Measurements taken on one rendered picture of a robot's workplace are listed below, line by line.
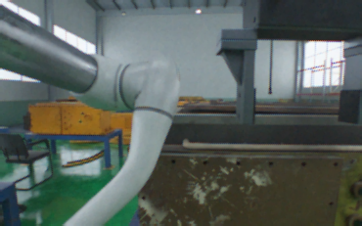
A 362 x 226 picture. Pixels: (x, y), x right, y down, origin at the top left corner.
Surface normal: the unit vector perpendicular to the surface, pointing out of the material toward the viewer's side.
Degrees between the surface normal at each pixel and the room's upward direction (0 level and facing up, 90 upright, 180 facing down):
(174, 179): 90
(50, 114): 90
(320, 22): 90
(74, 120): 90
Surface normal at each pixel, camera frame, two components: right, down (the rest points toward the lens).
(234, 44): 0.00, 0.10
